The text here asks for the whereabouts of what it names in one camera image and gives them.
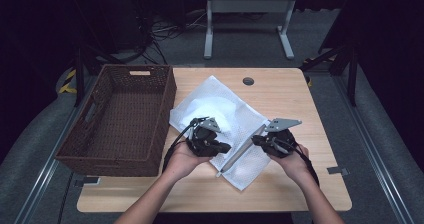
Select white mesh laundry bag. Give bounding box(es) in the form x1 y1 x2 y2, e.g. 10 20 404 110
168 75 273 192

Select right hand-held gripper cable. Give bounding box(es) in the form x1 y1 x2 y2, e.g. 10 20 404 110
276 137 321 187

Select yellow black striped tape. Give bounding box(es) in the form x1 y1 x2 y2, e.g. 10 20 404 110
58 69 78 95

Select grey tape piece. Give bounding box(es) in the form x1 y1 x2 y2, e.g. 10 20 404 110
74 176 101 189
326 166 351 177

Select brown wicker basket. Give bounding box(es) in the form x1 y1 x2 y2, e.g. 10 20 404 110
54 63 178 178

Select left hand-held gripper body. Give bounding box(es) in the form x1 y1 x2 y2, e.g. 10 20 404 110
186 116 222 158

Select black metal stand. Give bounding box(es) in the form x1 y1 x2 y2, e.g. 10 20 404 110
71 43 125 107
299 43 360 107

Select metal floor rail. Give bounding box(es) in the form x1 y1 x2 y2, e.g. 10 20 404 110
333 73 418 224
13 77 99 224

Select person's left hand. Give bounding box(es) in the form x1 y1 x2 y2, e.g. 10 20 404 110
164 142 215 183

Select hand-held gripper cable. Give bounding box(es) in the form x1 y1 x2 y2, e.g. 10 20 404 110
161 117 208 172
276 137 321 187

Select left hand-held gripper cable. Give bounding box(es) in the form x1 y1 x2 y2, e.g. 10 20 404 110
161 117 208 172

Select person's right hand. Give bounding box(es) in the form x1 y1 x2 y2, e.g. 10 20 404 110
267 144 313 185

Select bundle of floor cables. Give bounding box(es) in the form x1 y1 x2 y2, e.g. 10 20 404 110
133 8 208 65

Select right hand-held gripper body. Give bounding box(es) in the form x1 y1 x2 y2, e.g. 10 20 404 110
264 118 303 159

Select grey metal stand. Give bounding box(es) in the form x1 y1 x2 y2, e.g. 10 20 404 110
203 0 299 60

